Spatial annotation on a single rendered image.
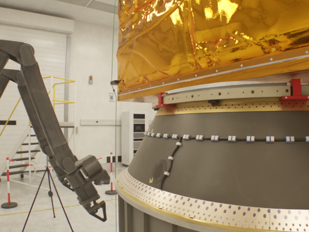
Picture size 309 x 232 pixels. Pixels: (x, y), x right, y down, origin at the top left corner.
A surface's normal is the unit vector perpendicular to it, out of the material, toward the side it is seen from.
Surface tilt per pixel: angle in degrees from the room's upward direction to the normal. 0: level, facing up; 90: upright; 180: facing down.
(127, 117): 90
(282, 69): 90
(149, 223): 90
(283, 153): 62
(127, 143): 90
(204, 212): 43
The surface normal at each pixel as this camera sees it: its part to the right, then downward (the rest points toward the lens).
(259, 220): -0.29, -0.75
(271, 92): -0.39, -0.03
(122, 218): 0.26, -0.04
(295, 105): -0.25, -0.51
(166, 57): -0.81, -0.08
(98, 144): 0.58, -0.03
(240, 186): -0.45, -0.49
